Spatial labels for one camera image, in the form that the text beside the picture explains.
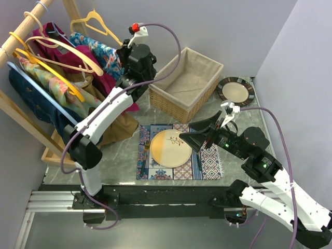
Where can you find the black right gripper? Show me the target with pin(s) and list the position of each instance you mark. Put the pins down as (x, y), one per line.
(195, 138)

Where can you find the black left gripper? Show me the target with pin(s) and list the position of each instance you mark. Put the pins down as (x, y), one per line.
(123, 53)

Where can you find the blue floral skirt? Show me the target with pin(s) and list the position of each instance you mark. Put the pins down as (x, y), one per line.
(106, 56)

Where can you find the magenta pleated skirt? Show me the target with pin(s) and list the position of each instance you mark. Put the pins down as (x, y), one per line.
(103, 83)

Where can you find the yellow plastic hanger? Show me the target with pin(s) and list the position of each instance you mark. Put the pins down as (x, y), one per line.
(95, 22)

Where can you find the brown skirt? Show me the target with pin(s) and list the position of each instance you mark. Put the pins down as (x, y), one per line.
(122, 128)

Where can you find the blue wire hanger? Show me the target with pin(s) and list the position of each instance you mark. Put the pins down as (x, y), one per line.
(55, 29)

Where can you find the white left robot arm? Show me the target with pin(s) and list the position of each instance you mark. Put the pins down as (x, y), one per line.
(81, 140)

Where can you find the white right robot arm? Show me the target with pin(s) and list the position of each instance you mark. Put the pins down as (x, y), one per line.
(296, 210)

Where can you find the pastel floral skirt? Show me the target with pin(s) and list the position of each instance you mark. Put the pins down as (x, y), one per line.
(61, 92)

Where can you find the dark denim skirt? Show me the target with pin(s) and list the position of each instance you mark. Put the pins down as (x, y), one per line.
(38, 104)

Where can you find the orange plastic hanger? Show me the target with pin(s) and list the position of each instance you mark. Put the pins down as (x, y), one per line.
(34, 60)

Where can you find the light blue wide hanger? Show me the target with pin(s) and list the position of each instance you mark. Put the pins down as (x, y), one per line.
(43, 93)

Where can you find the yellow cream dinner plate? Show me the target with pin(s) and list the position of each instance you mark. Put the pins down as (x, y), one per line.
(169, 150)

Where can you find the patterned placemat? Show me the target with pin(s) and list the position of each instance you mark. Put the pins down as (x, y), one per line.
(210, 158)

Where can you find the wicker basket with liner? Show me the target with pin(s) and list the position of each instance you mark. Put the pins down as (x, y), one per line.
(185, 90)

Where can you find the striped rim dark plate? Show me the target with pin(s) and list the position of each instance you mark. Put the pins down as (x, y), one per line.
(237, 90)

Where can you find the gold knife green handle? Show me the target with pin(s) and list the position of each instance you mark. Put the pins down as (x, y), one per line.
(199, 163)

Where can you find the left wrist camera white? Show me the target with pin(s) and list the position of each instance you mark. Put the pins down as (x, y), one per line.
(140, 34)

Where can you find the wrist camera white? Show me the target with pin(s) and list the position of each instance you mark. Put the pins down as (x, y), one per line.
(230, 109)
(140, 34)

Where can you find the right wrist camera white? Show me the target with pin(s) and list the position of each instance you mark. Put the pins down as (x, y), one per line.
(230, 109)

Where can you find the gold fork green handle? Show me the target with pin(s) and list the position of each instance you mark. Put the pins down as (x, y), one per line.
(146, 149)

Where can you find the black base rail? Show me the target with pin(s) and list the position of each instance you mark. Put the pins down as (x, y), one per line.
(117, 202)

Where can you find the aluminium frame rail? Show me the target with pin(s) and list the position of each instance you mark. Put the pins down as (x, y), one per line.
(43, 202)

